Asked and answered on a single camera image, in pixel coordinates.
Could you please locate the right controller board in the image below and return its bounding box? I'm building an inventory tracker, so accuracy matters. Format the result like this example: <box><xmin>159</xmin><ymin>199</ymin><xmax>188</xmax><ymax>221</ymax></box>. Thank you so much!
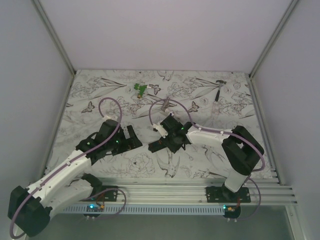
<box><xmin>223</xmin><ymin>205</ymin><xmax>241</xmax><ymax>219</ymax></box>

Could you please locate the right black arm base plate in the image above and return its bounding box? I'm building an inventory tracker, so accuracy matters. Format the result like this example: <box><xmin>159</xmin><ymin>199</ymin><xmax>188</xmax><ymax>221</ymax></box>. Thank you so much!
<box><xmin>205</xmin><ymin>185</ymin><xmax>251</xmax><ymax>203</ymax></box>

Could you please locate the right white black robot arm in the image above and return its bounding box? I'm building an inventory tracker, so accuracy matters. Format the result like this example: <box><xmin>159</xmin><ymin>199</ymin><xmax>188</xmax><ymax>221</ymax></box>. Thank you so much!
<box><xmin>148</xmin><ymin>115</ymin><xmax>265</xmax><ymax>203</ymax></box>

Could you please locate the black fuse box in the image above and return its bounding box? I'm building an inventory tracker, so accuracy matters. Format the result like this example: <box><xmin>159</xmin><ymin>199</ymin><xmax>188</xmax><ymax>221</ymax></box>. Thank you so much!
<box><xmin>148</xmin><ymin>140</ymin><xmax>167</xmax><ymax>153</ymax></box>

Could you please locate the green circuit board connector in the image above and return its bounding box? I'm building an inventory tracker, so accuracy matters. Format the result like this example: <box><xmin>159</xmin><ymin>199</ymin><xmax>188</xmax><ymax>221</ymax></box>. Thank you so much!
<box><xmin>133</xmin><ymin>83</ymin><xmax>152</xmax><ymax>99</ymax></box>

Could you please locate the controller board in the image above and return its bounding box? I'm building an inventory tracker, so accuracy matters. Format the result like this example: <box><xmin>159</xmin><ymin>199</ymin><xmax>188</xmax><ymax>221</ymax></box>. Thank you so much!
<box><xmin>223</xmin><ymin>205</ymin><xmax>241</xmax><ymax>219</ymax></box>
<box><xmin>83</xmin><ymin>203</ymin><xmax>104</xmax><ymax>219</ymax></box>

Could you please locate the left controller board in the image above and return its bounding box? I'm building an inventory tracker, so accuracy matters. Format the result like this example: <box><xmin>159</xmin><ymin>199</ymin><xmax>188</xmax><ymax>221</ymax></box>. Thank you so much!
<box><xmin>83</xmin><ymin>203</ymin><xmax>104</xmax><ymax>219</ymax></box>

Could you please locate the floral printed table mat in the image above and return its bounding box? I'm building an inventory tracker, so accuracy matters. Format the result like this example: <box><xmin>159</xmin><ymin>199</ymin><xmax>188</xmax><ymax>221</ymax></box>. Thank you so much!
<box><xmin>47</xmin><ymin>70</ymin><xmax>263</xmax><ymax>179</ymax></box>

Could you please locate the small black hammer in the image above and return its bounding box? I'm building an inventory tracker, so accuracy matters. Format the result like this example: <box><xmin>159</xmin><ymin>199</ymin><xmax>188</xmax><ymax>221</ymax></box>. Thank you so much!
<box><xmin>215</xmin><ymin>80</ymin><xmax>227</xmax><ymax>102</ymax></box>

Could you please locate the aluminium mounting rail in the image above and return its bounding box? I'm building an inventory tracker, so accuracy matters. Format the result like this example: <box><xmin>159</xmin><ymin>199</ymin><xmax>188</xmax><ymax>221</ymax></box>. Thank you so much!
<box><xmin>23</xmin><ymin>177</ymin><xmax>298</xmax><ymax>205</ymax></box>

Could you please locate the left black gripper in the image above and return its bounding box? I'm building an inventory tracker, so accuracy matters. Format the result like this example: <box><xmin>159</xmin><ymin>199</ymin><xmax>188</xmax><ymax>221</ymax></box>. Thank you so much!
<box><xmin>106</xmin><ymin>125</ymin><xmax>142</xmax><ymax>156</ymax></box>

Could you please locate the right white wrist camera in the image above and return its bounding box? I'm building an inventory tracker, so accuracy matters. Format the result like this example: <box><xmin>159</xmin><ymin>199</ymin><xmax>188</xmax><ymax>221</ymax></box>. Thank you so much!
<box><xmin>151</xmin><ymin>122</ymin><xmax>168</xmax><ymax>138</ymax></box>

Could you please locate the slotted grey cable duct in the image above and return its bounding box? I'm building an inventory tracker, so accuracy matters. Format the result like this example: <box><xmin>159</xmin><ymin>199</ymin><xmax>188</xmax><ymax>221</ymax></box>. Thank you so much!
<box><xmin>62</xmin><ymin>203</ymin><xmax>224</xmax><ymax>216</ymax></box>

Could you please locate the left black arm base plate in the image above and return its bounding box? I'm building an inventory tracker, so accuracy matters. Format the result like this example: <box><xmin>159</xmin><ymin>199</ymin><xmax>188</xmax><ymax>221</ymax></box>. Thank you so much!
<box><xmin>81</xmin><ymin>186</ymin><xmax>118</xmax><ymax>202</ymax></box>

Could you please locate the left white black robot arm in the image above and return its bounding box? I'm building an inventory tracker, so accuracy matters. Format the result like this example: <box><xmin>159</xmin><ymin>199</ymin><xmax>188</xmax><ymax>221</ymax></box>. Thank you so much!
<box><xmin>7</xmin><ymin>119</ymin><xmax>143</xmax><ymax>240</ymax></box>

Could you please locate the silver clip with blue knob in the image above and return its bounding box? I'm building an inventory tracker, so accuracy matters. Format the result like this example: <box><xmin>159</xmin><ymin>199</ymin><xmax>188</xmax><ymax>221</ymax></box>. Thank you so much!
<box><xmin>160</xmin><ymin>97</ymin><xmax>175</xmax><ymax>117</ymax></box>

